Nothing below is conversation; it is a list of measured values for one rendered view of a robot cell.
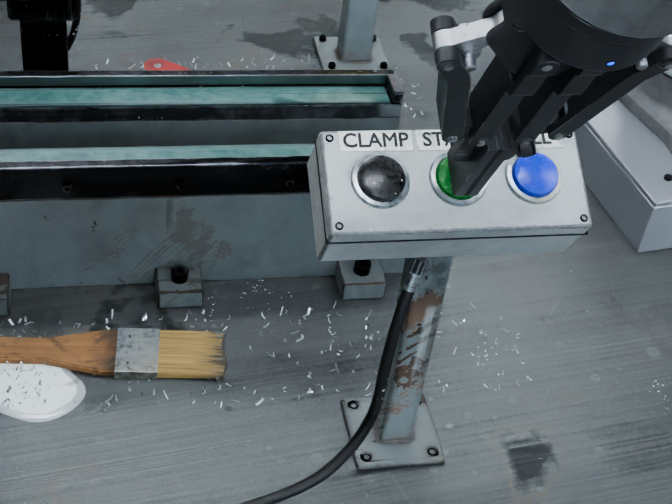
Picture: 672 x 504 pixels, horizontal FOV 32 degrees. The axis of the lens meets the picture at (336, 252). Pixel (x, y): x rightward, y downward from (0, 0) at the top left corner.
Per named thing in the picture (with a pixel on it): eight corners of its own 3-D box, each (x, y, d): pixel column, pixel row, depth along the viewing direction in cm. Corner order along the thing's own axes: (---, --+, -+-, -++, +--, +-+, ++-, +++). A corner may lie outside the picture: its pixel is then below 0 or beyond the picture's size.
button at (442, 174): (433, 208, 73) (440, 197, 71) (427, 164, 74) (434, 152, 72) (478, 207, 73) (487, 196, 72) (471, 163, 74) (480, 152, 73)
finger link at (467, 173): (500, 149, 65) (488, 150, 65) (464, 196, 71) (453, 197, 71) (493, 101, 66) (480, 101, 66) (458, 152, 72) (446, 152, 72)
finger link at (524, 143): (571, -12, 56) (598, -12, 56) (502, 94, 66) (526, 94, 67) (585, 62, 55) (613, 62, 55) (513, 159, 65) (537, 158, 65)
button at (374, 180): (356, 209, 71) (362, 199, 70) (350, 165, 72) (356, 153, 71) (402, 208, 72) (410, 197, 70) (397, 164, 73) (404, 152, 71)
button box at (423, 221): (315, 263, 74) (330, 235, 69) (304, 161, 76) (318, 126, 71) (566, 253, 78) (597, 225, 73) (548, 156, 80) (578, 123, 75)
